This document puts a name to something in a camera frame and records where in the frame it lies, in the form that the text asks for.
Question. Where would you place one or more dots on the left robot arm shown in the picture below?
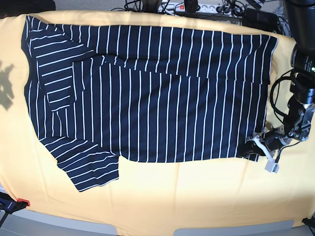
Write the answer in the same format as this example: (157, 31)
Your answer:
(296, 124)

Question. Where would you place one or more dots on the black power adapter box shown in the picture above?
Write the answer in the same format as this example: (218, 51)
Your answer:
(258, 18)

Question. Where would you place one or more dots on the yellow table cloth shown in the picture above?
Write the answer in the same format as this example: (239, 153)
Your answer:
(147, 199)

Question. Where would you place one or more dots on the navy white striped T-shirt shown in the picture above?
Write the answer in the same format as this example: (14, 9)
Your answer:
(149, 94)

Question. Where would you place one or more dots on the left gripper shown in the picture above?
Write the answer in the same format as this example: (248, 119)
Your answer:
(273, 140)

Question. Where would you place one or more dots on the blue red table clamp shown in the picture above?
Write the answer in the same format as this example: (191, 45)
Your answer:
(9, 205)

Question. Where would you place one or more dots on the white power strip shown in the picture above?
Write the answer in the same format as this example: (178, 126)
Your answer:
(178, 8)

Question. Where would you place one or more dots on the black clamp right corner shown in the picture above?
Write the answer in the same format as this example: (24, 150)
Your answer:
(309, 222)

